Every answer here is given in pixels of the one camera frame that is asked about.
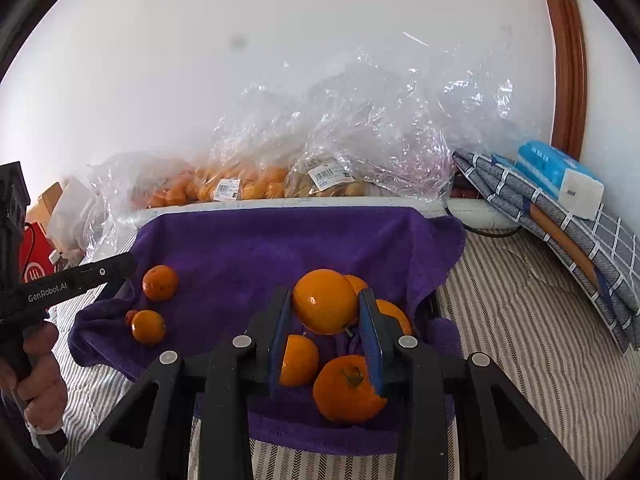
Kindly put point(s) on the purple towel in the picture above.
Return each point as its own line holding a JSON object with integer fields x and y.
{"x": 230, "y": 263}

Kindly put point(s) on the red paper bag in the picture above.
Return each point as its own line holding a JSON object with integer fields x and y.
{"x": 34, "y": 254}

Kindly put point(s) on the blue white tissue pack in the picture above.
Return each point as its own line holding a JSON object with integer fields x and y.
{"x": 569, "y": 182}

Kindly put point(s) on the orange pile front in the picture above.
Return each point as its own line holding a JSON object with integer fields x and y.
{"x": 148, "y": 327}

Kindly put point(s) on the large orange pile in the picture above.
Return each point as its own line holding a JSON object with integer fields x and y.
{"x": 325, "y": 302}

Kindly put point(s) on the left hand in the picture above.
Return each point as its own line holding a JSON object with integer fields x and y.
{"x": 44, "y": 389}

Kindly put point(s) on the striped quilt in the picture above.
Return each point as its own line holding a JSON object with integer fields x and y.
{"x": 510, "y": 298}

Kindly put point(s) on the blue checked folded cloth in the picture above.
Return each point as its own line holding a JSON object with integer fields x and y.
{"x": 602, "y": 254}

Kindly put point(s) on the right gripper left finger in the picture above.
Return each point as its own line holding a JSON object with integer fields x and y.
{"x": 268, "y": 329}

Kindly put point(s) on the white plastic bag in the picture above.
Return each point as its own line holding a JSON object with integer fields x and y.
{"x": 71, "y": 224}

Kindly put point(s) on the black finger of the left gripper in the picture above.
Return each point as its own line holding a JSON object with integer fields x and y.
{"x": 73, "y": 282}

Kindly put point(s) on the small red fruit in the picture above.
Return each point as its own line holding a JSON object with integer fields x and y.
{"x": 130, "y": 316}

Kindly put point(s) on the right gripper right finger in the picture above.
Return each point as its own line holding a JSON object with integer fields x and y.
{"x": 379, "y": 333}

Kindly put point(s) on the brown wooden door frame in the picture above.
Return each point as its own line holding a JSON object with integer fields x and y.
{"x": 570, "y": 74}

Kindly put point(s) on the small orange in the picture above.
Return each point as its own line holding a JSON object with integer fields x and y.
{"x": 160, "y": 283}

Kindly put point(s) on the clear plastic fruit bags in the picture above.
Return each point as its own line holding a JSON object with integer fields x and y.
{"x": 369, "y": 128}

